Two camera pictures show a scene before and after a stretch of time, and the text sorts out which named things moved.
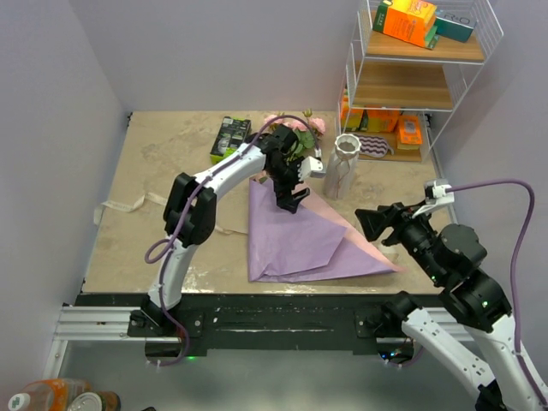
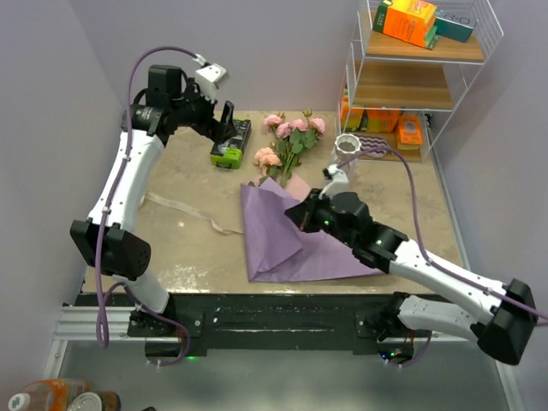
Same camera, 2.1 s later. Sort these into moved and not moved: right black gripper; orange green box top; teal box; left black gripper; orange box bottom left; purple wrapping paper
Moved: left black gripper; right black gripper
Not moved: teal box; purple wrapping paper; orange box bottom left; orange green box top
